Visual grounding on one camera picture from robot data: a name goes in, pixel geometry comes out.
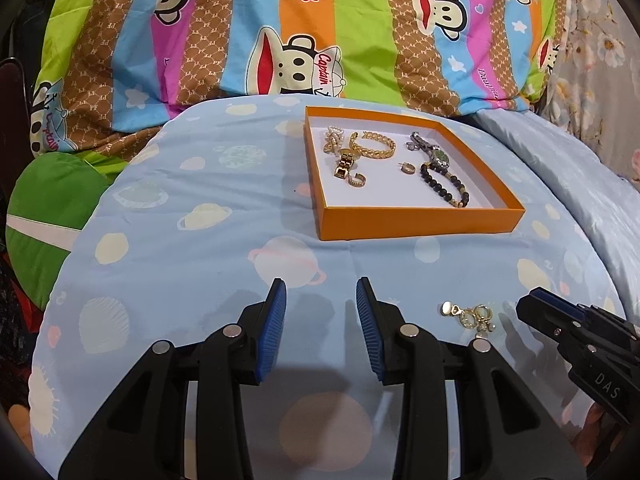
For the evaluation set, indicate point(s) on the blue planet print bedsheet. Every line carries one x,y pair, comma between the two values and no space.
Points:
200,260

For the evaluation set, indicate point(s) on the grey floral cloth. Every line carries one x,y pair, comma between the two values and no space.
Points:
600,60

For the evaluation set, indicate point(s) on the silver wristwatch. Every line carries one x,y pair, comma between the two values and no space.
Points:
439,157

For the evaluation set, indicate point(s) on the light blue quilt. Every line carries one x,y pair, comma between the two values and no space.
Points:
575,185

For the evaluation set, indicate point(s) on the green cushion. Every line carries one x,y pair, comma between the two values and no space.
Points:
50,200

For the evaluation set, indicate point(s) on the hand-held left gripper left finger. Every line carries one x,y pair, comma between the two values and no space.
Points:
270,330

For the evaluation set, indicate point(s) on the gold pearl drop earrings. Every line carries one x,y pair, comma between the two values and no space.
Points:
475,316

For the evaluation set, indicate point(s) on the orange cardboard box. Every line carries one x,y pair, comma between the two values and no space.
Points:
425,222

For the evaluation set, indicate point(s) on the gold hoop earring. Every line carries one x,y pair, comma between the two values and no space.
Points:
356,183
404,168

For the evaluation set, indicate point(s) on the striped monkey print blanket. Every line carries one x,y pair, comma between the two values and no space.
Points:
375,25

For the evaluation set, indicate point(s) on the gold wristwatch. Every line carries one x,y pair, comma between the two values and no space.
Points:
345,165

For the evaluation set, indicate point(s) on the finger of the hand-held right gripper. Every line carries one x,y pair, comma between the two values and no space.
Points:
600,320
545,320

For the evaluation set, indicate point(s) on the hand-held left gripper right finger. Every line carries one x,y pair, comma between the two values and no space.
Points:
370,330

